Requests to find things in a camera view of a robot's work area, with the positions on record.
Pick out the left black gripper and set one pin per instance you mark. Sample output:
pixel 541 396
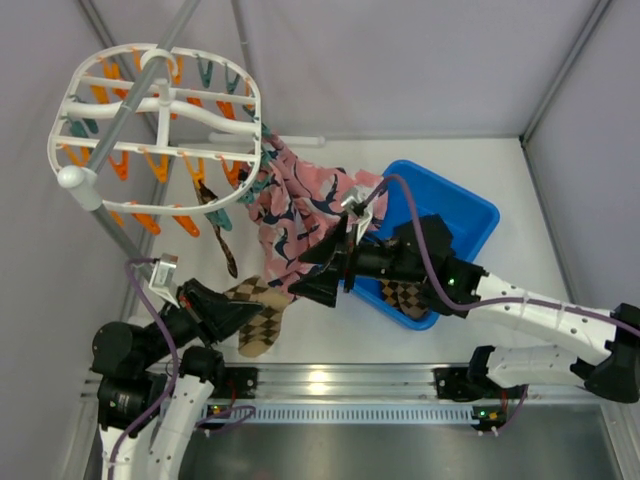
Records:
pixel 191 304

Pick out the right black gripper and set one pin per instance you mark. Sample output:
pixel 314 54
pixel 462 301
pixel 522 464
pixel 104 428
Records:
pixel 348 262

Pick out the beige argyle sock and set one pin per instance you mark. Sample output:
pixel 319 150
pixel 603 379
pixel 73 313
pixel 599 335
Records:
pixel 263 330

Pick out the brown argyle sock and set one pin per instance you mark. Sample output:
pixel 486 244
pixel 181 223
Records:
pixel 404 298
pixel 220 221

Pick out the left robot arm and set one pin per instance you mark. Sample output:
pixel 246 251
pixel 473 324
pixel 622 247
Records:
pixel 157 379

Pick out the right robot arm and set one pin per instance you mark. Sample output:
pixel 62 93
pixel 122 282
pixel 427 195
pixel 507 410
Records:
pixel 593 349

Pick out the white round clip hanger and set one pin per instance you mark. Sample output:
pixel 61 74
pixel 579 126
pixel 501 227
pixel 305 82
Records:
pixel 195 85

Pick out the pink patterned cloth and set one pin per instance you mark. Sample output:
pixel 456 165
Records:
pixel 295 203

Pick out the blue plastic bin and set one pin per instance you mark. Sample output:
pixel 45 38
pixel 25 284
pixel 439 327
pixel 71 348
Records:
pixel 470 218

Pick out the grey metal hanging rod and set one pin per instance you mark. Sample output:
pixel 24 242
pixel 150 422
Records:
pixel 129 106

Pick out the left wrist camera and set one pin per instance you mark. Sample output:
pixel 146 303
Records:
pixel 162 281

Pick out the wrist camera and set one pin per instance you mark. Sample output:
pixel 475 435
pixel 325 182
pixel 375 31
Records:
pixel 354 202
pixel 162 281

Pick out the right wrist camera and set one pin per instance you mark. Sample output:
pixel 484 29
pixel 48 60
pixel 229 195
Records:
pixel 354 202

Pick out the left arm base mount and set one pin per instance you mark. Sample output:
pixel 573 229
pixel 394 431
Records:
pixel 239 383

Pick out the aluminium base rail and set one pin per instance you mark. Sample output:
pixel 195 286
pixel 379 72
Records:
pixel 346 382

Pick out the white slotted cable duct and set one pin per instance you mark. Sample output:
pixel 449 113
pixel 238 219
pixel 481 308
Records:
pixel 356 414

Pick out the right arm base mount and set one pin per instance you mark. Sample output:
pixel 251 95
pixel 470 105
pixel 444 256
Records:
pixel 459 385

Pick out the white rack stand post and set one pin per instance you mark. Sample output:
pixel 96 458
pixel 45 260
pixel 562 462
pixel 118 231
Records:
pixel 80 183

